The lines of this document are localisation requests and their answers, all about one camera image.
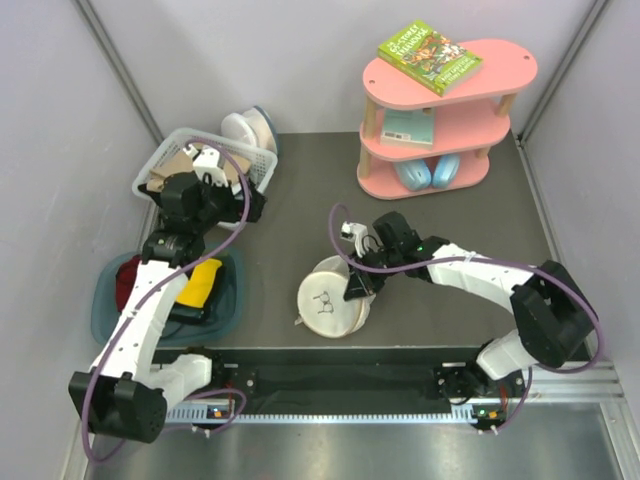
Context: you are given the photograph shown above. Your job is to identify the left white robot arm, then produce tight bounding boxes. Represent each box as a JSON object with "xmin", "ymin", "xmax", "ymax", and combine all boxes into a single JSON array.
[{"xmin": 68, "ymin": 168, "xmax": 265, "ymax": 443}]

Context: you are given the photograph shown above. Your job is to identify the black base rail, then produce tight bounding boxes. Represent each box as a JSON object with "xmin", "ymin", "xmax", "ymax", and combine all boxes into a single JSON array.
[{"xmin": 149, "ymin": 347, "xmax": 526, "ymax": 416}]

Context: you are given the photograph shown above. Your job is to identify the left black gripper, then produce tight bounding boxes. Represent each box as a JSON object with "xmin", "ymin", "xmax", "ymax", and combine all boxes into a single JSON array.
[{"xmin": 193, "ymin": 173, "xmax": 267, "ymax": 234}]

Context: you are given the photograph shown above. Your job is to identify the white mesh laundry bag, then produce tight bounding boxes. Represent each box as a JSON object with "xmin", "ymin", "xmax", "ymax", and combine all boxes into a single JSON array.
[{"xmin": 295, "ymin": 255, "xmax": 376, "ymax": 339}]

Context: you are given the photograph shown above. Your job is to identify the beige folded cloth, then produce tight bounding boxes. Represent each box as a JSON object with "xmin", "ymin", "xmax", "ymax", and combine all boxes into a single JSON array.
[{"xmin": 145, "ymin": 143, "xmax": 240, "ymax": 193}]

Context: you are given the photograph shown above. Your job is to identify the teal book on shelf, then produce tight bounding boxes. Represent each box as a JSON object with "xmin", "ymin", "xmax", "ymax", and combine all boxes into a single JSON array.
[{"xmin": 380, "ymin": 109, "xmax": 435, "ymax": 149}]

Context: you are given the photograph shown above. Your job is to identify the dark red knit cloth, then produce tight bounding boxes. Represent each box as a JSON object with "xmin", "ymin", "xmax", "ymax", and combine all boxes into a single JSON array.
[{"xmin": 115, "ymin": 254, "xmax": 141, "ymax": 312}]

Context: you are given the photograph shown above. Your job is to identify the yellow cloth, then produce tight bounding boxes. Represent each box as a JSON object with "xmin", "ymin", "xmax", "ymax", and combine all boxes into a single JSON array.
[{"xmin": 176, "ymin": 259, "xmax": 223, "ymax": 309}]

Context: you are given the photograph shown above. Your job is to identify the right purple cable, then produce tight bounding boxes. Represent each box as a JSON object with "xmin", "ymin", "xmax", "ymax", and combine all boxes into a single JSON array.
[{"xmin": 327, "ymin": 202, "xmax": 609, "ymax": 435}]

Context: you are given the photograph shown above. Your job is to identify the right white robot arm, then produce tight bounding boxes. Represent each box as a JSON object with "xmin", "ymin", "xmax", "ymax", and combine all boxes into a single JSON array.
[{"xmin": 330, "ymin": 212, "xmax": 599, "ymax": 397}]

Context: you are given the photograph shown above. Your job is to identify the pink three-tier shelf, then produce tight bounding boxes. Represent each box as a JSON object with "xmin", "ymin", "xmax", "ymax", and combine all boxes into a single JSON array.
[{"xmin": 357, "ymin": 39, "xmax": 538, "ymax": 200}]

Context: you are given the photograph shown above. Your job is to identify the teal plastic tub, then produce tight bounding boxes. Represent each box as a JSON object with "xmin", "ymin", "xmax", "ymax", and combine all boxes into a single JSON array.
[{"xmin": 90, "ymin": 247, "xmax": 245, "ymax": 348}]

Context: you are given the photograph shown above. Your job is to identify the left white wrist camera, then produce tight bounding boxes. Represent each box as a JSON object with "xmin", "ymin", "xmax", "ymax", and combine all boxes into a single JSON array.
[{"xmin": 183, "ymin": 144, "xmax": 229, "ymax": 187}]

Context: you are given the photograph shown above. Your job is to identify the white plastic basket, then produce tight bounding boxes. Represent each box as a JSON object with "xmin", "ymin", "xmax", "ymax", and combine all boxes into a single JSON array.
[{"xmin": 131, "ymin": 126, "xmax": 279, "ymax": 232}]

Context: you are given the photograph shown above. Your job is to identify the light blue headphones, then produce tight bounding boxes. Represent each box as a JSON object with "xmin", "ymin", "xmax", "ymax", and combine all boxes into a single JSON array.
[{"xmin": 394, "ymin": 154, "xmax": 461, "ymax": 191}]

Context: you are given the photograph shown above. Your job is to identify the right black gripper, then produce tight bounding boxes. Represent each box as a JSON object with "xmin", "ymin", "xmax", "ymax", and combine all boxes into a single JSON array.
[{"xmin": 345, "ymin": 245, "xmax": 403, "ymax": 301}]

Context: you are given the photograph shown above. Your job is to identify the green paperback book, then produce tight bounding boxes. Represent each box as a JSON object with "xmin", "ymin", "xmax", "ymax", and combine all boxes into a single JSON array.
[{"xmin": 377, "ymin": 20, "xmax": 484, "ymax": 97}]

